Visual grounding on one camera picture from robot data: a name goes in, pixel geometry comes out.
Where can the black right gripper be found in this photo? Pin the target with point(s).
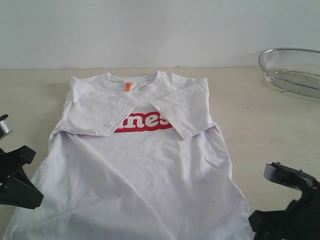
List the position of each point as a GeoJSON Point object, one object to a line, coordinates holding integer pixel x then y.
{"type": "Point", "coordinates": [299, 221]}

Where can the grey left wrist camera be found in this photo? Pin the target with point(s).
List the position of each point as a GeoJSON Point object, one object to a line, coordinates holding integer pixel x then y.
{"type": "Point", "coordinates": [5, 126]}

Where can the metal wire mesh basket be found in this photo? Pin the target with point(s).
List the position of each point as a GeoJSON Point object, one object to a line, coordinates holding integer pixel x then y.
{"type": "Point", "coordinates": [295, 70]}

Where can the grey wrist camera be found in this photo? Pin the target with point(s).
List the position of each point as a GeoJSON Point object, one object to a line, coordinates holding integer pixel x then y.
{"type": "Point", "coordinates": [280, 174]}
{"type": "Point", "coordinates": [5, 126]}

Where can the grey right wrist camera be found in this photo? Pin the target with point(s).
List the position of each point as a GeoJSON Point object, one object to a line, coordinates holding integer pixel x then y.
{"type": "Point", "coordinates": [280, 174]}

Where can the white t-shirt red logo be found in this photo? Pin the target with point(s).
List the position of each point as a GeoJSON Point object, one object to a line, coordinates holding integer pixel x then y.
{"type": "Point", "coordinates": [135, 158]}

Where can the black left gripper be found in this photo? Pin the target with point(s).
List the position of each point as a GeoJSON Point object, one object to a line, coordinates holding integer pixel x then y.
{"type": "Point", "coordinates": [15, 187]}

